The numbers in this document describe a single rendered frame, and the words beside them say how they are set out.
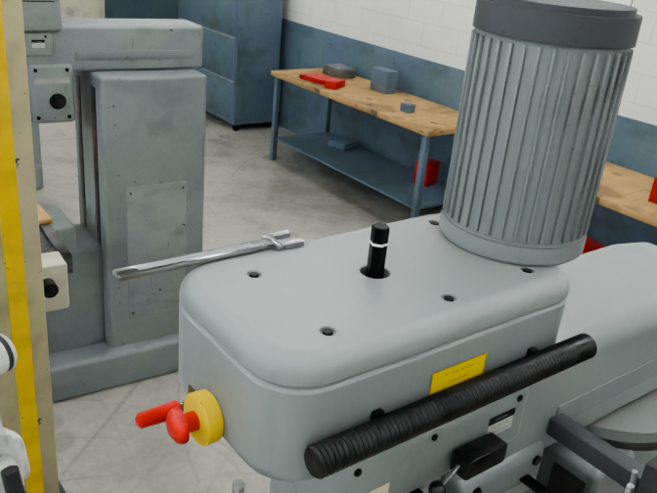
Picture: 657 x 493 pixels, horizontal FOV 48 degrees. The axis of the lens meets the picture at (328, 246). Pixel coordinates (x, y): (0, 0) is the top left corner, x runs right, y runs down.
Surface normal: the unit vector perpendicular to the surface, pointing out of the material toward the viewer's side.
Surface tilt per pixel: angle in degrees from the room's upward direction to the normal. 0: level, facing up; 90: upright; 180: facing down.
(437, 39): 90
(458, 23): 90
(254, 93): 90
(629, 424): 0
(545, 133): 90
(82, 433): 0
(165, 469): 0
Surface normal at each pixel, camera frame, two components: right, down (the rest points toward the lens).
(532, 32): -0.47, 0.33
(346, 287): 0.09, -0.91
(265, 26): 0.59, 0.38
